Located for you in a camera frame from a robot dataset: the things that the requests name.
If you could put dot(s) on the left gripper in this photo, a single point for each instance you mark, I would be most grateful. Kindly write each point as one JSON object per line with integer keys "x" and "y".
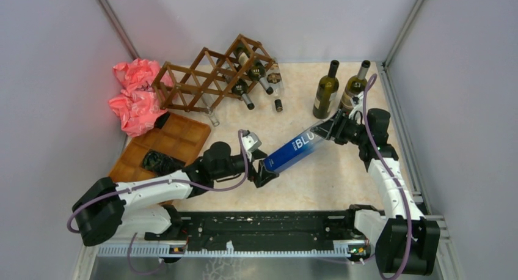
{"x": 262, "y": 176}

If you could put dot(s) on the blue square glass bottle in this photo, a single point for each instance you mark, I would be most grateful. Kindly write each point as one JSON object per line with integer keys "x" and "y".
{"x": 293, "y": 151}

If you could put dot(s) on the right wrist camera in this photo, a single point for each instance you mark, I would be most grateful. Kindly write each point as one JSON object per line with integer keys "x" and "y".
{"x": 357, "y": 107}

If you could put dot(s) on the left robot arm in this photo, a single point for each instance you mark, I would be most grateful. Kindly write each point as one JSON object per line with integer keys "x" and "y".
{"x": 109, "y": 210}

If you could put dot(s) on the dark wine bottle back left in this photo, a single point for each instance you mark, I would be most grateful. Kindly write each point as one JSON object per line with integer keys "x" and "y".
{"x": 326, "y": 92}

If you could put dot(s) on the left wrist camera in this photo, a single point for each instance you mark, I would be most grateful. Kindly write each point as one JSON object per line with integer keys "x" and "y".
{"x": 253, "y": 139}

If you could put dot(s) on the wooden compartment tray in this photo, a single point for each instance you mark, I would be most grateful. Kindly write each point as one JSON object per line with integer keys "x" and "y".
{"x": 174, "y": 135}

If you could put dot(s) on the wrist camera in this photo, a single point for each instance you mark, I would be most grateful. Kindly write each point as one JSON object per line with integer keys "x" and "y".
{"x": 253, "y": 139}
{"x": 357, "y": 107}

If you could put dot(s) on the dark green wine bottle front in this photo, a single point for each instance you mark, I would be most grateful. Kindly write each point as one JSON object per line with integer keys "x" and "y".
{"x": 240, "y": 88}

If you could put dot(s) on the rolled dark belt upper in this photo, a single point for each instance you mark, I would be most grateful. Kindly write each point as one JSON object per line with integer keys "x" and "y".
{"x": 160, "y": 164}

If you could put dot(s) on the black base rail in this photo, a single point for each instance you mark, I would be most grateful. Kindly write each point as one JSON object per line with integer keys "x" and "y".
{"x": 252, "y": 234}

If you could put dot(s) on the clear labelled liquor bottle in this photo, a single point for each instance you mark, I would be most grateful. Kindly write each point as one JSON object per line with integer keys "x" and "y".
{"x": 275, "y": 80}

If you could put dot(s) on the pink plastic bag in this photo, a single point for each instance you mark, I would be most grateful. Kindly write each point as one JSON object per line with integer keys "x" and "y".
{"x": 137, "y": 105}

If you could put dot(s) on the brown wooden wine rack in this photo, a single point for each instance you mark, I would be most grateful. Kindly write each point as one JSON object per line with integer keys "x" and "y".
{"x": 181, "y": 88}

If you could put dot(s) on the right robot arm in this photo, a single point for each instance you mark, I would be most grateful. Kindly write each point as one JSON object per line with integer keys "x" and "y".
{"x": 404, "y": 241}

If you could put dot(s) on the dark wine bottle back right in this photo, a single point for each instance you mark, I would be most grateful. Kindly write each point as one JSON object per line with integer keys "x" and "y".
{"x": 355, "y": 85}

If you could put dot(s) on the clear glass bottle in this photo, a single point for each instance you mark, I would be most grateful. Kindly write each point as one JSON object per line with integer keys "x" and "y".
{"x": 208, "y": 102}

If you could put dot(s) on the dark green wine bottle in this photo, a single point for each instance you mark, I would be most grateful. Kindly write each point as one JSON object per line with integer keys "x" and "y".
{"x": 240, "y": 88}
{"x": 257, "y": 71}

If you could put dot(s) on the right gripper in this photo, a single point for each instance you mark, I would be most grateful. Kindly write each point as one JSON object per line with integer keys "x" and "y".
{"x": 334, "y": 128}

